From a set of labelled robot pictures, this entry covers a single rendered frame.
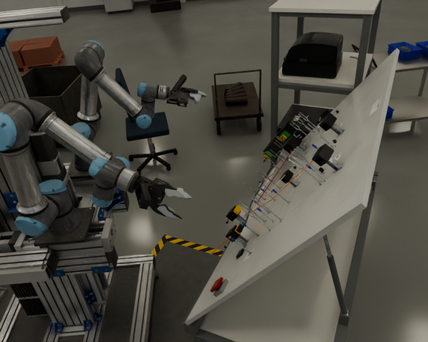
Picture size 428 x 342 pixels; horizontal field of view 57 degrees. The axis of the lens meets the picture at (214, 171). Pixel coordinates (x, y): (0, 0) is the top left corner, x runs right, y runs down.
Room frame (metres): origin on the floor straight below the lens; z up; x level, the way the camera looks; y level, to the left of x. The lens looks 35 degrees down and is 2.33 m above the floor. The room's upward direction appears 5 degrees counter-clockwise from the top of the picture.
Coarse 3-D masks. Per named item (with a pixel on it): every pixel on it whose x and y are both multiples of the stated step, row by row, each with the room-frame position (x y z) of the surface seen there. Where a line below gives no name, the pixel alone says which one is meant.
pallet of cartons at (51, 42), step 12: (12, 48) 7.16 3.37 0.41; (24, 48) 7.08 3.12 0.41; (36, 48) 7.01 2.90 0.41; (48, 48) 7.03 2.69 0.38; (60, 48) 7.70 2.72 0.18; (24, 60) 6.96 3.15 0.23; (36, 60) 6.99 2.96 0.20; (48, 60) 7.02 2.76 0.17; (60, 60) 7.35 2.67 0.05; (24, 72) 6.96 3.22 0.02
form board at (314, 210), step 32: (384, 64) 1.71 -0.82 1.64; (352, 96) 1.74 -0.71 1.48; (384, 96) 1.29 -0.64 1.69; (320, 128) 1.78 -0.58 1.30; (352, 128) 1.29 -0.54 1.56; (352, 160) 1.01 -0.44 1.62; (288, 192) 1.30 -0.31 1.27; (320, 192) 1.00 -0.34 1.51; (352, 192) 0.81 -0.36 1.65; (256, 224) 1.31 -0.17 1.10; (288, 224) 0.99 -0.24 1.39; (320, 224) 0.79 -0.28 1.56; (224, 256) 1.31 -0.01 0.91; (256, 256) 0.97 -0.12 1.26; (288, 256) 0.80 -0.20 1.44; (192, 320) 0.97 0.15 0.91
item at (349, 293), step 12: (372, 192) 1.58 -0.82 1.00; (360, 228) 1.32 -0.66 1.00; (360, 240) 1.25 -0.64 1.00; (360, 252) 1.18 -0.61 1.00; (360, 264) 1.11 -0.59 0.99; (348, 276) 1.05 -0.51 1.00; (348, 288) 0.99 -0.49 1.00; (348, 300) 0.94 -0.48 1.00; (348, 324) 0.84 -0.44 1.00; (336, 336) 0.80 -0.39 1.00
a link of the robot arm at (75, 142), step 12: (36, 108) 1.30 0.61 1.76; (48, 108) 1.34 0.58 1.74; (36, 120) 1.29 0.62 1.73; (48, 120) 1.30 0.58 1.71; (60, 120) 1.33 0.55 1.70; (48, 132) 1.29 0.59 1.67; (60, 132) 1.29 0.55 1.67; (72, 132) 1.30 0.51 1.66; (72, 144) 1.27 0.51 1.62; (84, 144) 1.28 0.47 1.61; (84, 156) 1.26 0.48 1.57; (96, 156) 1.26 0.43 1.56; (108, 156) 1.28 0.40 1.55
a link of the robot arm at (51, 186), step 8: (40, 184) 1.37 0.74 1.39; (48, 184) 1.37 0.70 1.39; (56, 184) 1.36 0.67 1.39; (64, 184) 1.37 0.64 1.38; (48, 192) 1.31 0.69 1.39; (56, 192) 1.32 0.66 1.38; (64, 192) 1.35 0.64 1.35; (56, 200) 1.30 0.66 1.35; (64, 200) 1.33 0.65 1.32; (64, 208) 1.32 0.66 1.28
